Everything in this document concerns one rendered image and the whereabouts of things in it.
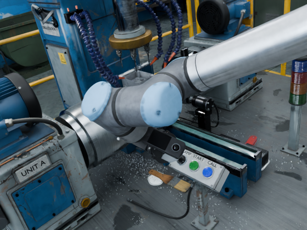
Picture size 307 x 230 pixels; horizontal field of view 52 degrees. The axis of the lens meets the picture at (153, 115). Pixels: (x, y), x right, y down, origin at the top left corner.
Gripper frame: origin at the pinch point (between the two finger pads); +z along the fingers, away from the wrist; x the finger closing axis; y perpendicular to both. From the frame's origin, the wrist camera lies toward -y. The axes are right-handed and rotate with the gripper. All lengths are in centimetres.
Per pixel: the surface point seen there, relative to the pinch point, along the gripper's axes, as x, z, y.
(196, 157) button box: -2.6, 2.2, -4.2
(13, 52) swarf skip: -48, 110, 437
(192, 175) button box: 2.8, 2.3, -5.8
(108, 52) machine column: -31, 4, 66
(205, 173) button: 0.6, 1.5, -9.8
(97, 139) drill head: 7.1, -4.1, 31.6
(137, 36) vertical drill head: -36, -5, 41
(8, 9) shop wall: -118, 102, 540
